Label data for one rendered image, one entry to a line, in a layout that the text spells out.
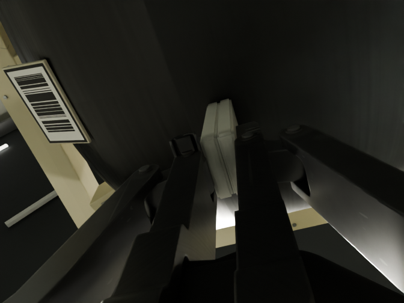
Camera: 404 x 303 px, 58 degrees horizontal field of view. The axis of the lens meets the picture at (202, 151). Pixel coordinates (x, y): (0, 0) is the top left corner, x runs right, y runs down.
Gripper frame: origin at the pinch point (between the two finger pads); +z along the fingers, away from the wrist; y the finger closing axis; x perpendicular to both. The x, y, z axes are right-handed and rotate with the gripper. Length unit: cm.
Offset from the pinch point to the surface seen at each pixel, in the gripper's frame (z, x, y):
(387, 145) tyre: 6.7, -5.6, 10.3
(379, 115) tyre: 5.0, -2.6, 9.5
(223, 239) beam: 57, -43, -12
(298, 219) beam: 57, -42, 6
